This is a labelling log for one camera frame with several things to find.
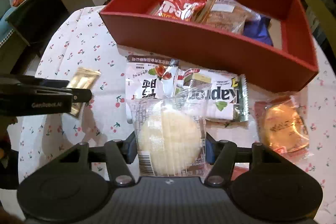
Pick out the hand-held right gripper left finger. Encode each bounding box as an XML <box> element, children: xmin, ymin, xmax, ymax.
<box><xmin>64</xmin><ymin>132</ymin><xmax>137</xmax><ymax>186</ymax></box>

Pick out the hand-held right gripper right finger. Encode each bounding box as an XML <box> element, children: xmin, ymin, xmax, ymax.
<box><xmin>203</xmin><ymin>132</ymin><xmax>279</xmax><ymax>186</ymax></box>

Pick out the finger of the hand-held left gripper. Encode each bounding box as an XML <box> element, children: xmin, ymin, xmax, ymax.
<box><xmin>0</xmin><ymin>74</ymin><xmax>71</xmax><ymax>90</ymax></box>
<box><xmin>70</xmin><ymin>88</ymin><xmax>93</xmax><ymax>104</ymax></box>

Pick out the gold snack packet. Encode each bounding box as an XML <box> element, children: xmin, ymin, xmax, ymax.
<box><xmin>66</xmin><ymin>67</ymin><xmax>102</xmax><ymax>119</ymax></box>

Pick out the clear packet of rice cracker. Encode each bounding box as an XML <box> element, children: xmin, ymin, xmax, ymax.
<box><xmin>126</xmin><ymin>84</ymin><xmax>212</xmax><ymax>177</ymax></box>

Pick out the green white wafer packet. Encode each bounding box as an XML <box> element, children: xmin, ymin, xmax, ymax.
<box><xmin>175</xmin><ymin>68</ymin><xmax>249</xmax><ymax>123</ymax></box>

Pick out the white chicken leg packet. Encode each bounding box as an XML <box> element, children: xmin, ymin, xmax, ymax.
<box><xmin>125</xmin><ymin>55</ymin><xmax>180</xmax><ymax>125</ymax></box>

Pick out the orange round pastry packet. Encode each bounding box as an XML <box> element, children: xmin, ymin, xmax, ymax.
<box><xmin>253</xmin><ymin>95</ymin><xmax>311</xmax><ymax>160</ymax></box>

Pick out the red cardboard box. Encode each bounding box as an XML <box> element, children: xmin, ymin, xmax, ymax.
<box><xmin>99</xmin><ymin>0</ymin><xmax>319</xmax><ymax>93</ymax></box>

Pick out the purple snack packet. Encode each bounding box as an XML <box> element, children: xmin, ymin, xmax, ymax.
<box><xmin>242</xmin><ymin>17</ymin><xmax>274</xmax><ymax>46</ymax></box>

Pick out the red gummy candy packet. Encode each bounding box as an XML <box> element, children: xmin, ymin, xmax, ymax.
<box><xmin>154</xmin><ymin>0</ymin><xmax>208</xmax><ymax>22</ymax></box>

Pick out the clear packet of brown pastry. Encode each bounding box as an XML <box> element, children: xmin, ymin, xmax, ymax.
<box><xmin>193</xmin><ymin>0</ymin><xmax>259</xmax><ymax>34</ymax></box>

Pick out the cherry print tablecloth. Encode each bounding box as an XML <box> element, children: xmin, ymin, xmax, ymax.
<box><xmin>17</xmin><ymin>5</ymin><xmax>336</xmax><ymax>222</ymax></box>

